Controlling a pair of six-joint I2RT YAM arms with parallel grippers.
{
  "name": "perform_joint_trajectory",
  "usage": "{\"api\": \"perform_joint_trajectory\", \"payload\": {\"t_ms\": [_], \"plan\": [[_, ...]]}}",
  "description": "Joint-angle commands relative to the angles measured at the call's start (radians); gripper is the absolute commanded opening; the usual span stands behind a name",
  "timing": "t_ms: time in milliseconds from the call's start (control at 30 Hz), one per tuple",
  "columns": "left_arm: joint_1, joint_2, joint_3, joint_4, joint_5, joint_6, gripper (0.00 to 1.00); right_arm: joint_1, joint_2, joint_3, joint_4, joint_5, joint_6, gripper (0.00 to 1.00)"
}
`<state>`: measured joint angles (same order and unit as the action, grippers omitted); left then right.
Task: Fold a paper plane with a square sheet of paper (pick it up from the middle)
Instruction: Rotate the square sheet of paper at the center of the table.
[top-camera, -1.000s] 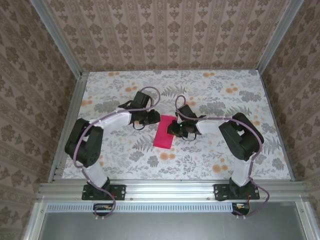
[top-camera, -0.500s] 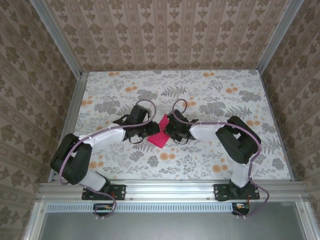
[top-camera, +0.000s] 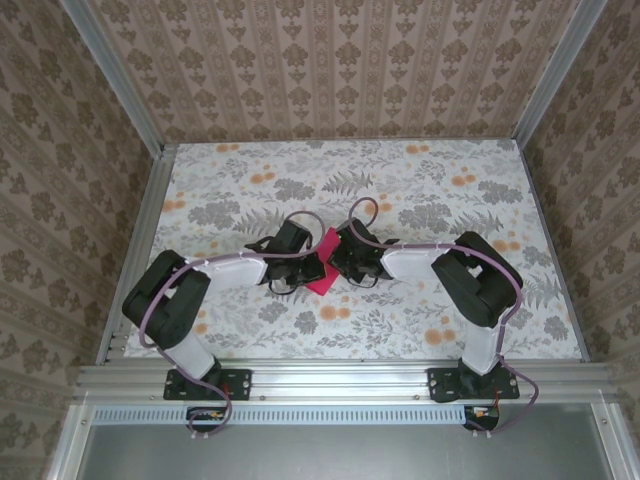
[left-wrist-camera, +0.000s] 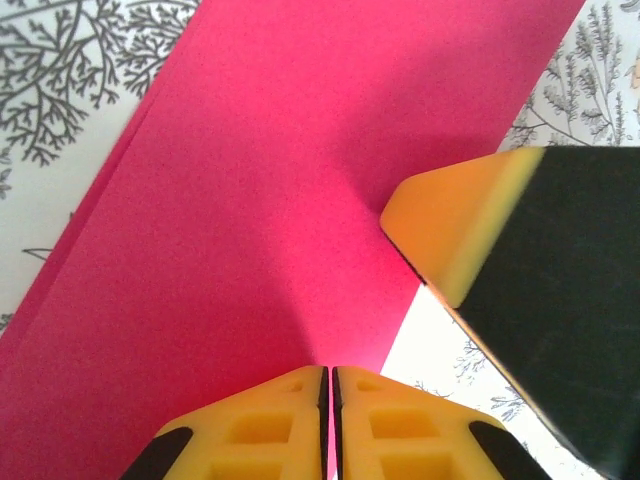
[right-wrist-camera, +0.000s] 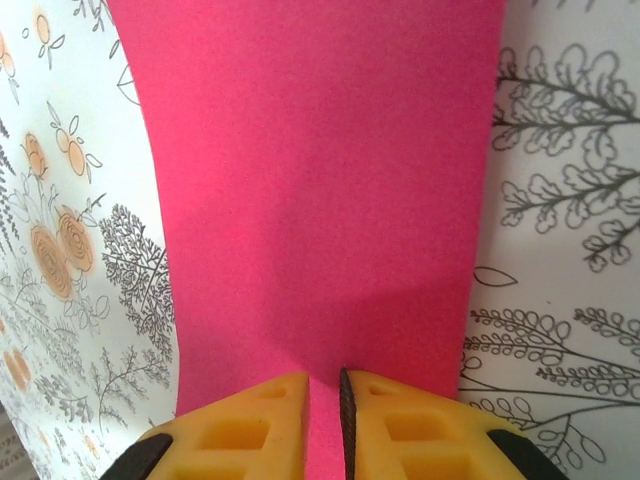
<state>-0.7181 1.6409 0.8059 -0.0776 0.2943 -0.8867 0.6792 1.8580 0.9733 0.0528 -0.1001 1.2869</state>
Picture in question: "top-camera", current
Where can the pink square paper sheet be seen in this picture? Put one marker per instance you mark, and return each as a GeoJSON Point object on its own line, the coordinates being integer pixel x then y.
{"type": "Point", "coordinates": [320, 286]}

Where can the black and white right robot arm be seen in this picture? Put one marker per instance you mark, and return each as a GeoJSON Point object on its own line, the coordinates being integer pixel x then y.
{"type": "Point", "coordinates": [475, 285]}

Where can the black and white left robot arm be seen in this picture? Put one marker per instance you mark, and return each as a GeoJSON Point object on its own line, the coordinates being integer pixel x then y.
{"type": "Point", "coordinates": [175, 300]}

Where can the grey metal panel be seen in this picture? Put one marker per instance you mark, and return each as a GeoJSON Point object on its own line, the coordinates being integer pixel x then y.
{"type": "Point", "coordinates": [340, 455]}

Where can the wide aluminium cross rail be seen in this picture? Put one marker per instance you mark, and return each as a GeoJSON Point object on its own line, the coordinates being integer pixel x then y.
{"type": "Point", "coordinates": [340, 380]}

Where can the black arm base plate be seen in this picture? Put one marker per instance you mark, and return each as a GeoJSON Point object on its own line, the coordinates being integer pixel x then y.
{"type": "Point", "coordinates": [442, 385]}
{"type": "Point", "coordinates": [240, 385]}

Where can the aluminium table side rail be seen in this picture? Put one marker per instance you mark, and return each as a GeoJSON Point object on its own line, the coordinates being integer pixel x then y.
{"type": "Point", "coordinates": [145, 220]}

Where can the aluminium frame post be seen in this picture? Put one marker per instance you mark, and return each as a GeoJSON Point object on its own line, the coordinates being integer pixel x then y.
{"type": "Point", "coordinates": [550, 70]}
{"type": "Point", "coordinates": [118, 80]}

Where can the aluminium lower frame rail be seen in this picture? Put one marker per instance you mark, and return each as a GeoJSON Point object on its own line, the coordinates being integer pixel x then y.
{"type": "Point", "coordinates": [67, 445]}
{"type": "Point", "coordinates": [612, 445]}

